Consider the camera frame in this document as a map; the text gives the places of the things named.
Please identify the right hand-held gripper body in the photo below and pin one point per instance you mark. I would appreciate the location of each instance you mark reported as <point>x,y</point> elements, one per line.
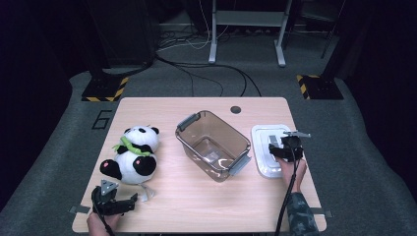
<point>291,149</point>

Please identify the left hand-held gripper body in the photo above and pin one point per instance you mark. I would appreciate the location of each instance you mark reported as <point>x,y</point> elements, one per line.
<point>109,205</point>

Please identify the white box lid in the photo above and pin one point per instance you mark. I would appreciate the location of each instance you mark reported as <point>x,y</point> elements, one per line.
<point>262,157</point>

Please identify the panda plush toy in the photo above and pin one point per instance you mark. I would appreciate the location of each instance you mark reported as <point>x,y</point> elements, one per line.
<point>136,164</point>

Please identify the clear brown storage box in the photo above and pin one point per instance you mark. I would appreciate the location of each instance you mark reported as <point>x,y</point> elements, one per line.
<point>188,128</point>

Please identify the person's left hand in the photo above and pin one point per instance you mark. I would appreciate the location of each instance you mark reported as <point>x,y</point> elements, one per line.
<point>101,224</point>

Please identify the person's right hand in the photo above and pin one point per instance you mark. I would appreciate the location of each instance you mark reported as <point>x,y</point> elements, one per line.
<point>291,173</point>

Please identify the grey tape strip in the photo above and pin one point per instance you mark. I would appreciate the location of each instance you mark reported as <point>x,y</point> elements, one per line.
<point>79,209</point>
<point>323,213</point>

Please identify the white metal stand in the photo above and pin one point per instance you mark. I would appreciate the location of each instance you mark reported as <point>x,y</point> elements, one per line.
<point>249,18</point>

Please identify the dark cabinet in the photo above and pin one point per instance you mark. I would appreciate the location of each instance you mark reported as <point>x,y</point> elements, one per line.
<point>124,29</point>

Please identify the black yellow striped base plate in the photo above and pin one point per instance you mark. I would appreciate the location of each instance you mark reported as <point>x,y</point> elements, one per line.
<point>323,88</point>
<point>105,88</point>

